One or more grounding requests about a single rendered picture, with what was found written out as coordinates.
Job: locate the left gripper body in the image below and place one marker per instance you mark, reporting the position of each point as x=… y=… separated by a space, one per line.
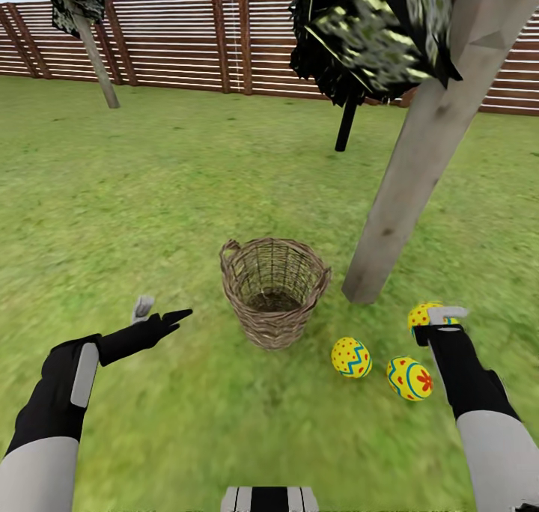
x=144 y=335

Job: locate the easter egg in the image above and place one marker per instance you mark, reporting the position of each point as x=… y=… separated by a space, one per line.
x=418 y=317
x=409 y=378
x=350 y=358

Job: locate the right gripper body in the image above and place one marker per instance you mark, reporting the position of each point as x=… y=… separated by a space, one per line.
x=422 y=333

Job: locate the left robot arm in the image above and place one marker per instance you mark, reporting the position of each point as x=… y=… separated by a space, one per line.
x=38 y=471

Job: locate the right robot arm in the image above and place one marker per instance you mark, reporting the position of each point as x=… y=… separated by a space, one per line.
x=502 y=459

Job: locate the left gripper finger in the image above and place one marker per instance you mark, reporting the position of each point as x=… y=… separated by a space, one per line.
x=172 y=328
x=172 y=317

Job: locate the wicker basket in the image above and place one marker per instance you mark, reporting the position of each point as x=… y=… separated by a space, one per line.
x=266 y=323

